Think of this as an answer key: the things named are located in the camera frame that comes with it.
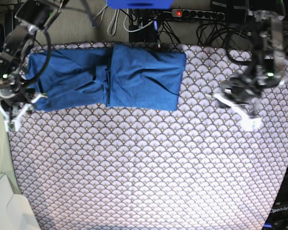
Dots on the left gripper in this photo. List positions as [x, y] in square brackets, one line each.
[241, 89]

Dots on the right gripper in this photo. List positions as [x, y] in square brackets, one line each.
[17, 98]

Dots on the blue long-sleeve T-shirt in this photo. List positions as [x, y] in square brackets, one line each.
[120, 76]

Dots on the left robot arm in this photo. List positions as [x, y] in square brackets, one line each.
[265, 31]

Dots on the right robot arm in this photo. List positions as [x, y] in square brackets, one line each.
[38, 75]

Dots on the green cloth sheet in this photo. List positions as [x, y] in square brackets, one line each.
[0, 143]

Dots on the fan-patterned table cloth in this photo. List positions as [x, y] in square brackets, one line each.
[99, 168]

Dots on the white plastic bin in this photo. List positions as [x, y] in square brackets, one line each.
[15, 210]

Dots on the black OpenArm case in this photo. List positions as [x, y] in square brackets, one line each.
[278, 217]

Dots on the blue box at top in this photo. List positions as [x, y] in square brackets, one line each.
[140, 4]

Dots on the black power strip red switch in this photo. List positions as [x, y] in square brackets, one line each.
[196, 14]

